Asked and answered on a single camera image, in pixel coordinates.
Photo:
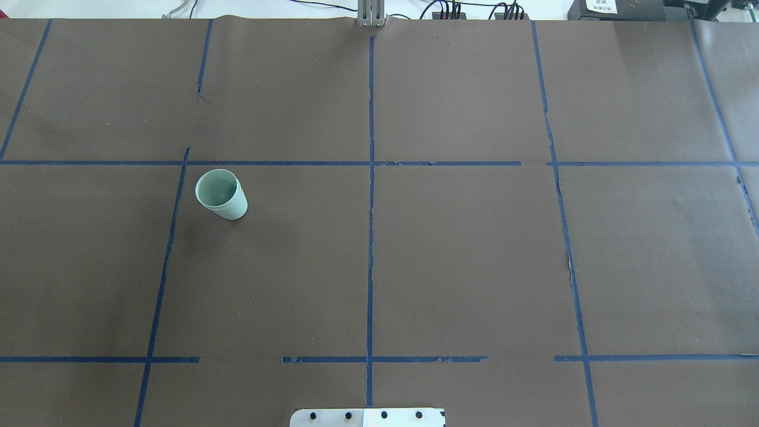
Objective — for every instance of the green cup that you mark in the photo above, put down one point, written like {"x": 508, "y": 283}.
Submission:
{"x": 234, "y": 209}
{"x": 218, "y": 189}

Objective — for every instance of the black power strip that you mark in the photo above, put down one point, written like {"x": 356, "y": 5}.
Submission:
{"x": 448, "y": 11}
{"x": 508, "y": 12}

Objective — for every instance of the black computer box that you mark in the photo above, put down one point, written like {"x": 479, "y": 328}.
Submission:
{"x": 616, "y": 11}

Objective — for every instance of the aluminium frame post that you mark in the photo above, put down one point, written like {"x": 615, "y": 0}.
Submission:
{"x": 371, "y": 13}

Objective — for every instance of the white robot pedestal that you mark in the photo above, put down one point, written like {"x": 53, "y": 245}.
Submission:
{"x": 404, "y": 416}

